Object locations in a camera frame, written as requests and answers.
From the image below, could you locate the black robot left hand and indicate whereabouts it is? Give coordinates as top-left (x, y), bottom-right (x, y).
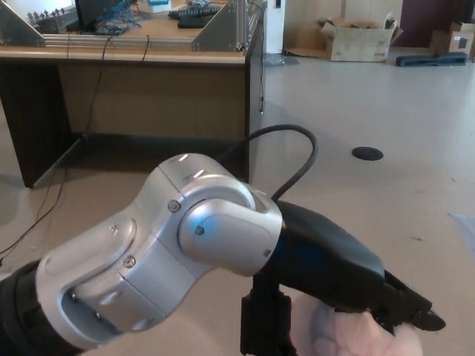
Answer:
top-left (240, 200), bottom-right (447, 356)

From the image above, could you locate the white plush dumpling with sunglasses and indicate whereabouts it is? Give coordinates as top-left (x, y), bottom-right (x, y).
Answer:
top-left (292, 296), bottom-right (424, 356)

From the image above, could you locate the black round floor cover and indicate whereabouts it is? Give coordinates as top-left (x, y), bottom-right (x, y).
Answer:
top-left (352, 146), bottom-right (384, 161)

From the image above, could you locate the crumpled clear plastic bag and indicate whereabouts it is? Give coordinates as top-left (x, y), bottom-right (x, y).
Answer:
top-left (265, 53), bottom-right (300, 67)

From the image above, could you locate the large open cardboard box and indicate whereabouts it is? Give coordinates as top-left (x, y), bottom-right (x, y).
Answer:
top-left (321, 13), bottom-right (404, 62)

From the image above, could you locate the flat cardboard sheet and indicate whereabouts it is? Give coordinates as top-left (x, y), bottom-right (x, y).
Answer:
top-left (284, 25), bottom-right (331, 59)

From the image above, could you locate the wooden desk with dark sides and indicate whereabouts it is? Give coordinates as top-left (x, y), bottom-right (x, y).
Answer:
top-left (0, 0), bottom-right (268, 190)

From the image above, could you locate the small cardboard box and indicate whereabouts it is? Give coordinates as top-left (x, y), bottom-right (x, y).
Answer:
top-left (430, 22), bottom-right (475, 59)

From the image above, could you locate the dark maroon door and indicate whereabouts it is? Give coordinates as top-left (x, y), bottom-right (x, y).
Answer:
top-left (400, 0), bottom-right (472, 47)

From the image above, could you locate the black keyboard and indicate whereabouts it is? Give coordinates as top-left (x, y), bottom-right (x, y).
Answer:
top-left (177, 16), bottom-right (216, 30)
top-left (167, 7), bottom-right (222, 19)

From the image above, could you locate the white and blue box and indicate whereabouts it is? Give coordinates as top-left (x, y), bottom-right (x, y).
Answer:
top-left (139, 0), bottom-right (174, 14)

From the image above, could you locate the black monitor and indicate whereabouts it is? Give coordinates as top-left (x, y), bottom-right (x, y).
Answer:
top-left (66, 0), bottom-right (131, 33)

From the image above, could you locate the black robot wrist cable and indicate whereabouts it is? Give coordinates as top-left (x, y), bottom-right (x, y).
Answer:
top-left (222, 125), bottom-right (319, 203)

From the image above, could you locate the black cable with plug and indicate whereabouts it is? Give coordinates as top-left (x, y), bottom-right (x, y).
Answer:
top-left (247, 1), bottom-right (266, 114)

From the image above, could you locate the aluminium extrusion frame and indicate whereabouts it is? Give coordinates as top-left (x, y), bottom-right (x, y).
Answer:
top-left (0, 0), bottom-right (267, 53)

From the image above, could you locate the long thin black cable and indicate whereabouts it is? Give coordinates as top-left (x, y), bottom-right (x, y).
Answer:
top-left (0, 35), bottom-right (114, 266)

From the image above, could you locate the blue cable bundle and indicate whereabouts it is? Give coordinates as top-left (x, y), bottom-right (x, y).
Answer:
top-left (96, 0), bottom-right (144, 36)

